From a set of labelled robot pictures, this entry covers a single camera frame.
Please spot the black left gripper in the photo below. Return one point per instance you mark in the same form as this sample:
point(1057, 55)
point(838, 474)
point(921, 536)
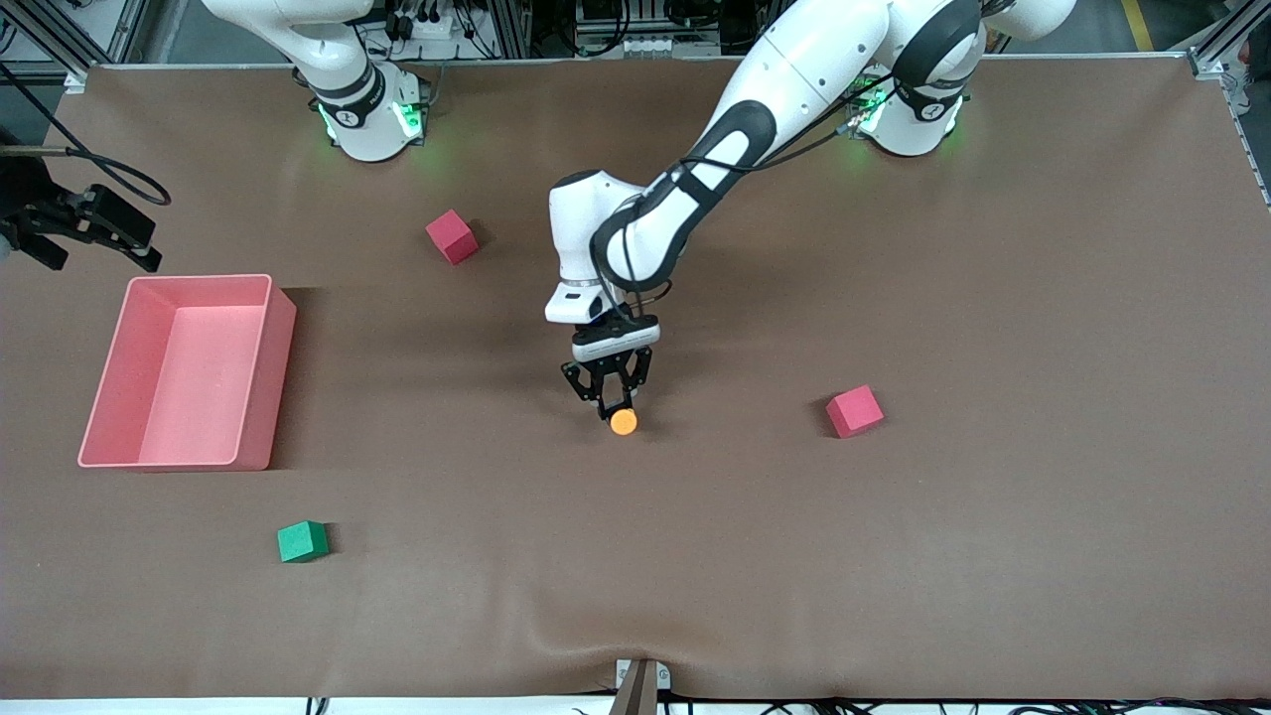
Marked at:
point(608, 378)

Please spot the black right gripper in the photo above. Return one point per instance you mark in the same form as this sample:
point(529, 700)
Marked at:
point(32, 191)

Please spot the orange capped black push button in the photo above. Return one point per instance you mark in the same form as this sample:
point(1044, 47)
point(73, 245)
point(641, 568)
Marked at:
point(624, 422)

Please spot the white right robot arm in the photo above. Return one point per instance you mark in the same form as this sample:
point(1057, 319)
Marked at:
point(367, 119)

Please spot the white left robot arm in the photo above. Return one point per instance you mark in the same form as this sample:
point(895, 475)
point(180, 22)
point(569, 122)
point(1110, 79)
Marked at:
point(794, 60)

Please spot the pink plastic bin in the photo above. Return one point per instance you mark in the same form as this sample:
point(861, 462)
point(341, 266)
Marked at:
point(129, 348)

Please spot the brown table cover mat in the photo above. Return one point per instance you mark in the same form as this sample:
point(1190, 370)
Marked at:
point(635, 546)

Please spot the pink foam cube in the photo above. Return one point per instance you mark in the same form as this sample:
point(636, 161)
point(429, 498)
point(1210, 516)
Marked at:
point(854, 411)
point(452, 236)

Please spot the green foam cube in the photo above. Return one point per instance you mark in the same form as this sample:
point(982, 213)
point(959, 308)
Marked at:
point(302, 541)

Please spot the white power strip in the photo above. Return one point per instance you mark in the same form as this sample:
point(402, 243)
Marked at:
point(422, 25)

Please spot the aluminium frame profile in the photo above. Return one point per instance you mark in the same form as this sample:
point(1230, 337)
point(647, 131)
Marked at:
point(1226, 50)
point(60, 45)

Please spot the metal table clamp bracket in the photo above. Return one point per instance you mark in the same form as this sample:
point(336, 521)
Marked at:
point(642, 685)

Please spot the aluminium frame post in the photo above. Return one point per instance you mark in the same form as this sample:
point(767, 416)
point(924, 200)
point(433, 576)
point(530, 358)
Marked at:
point(508, 28)

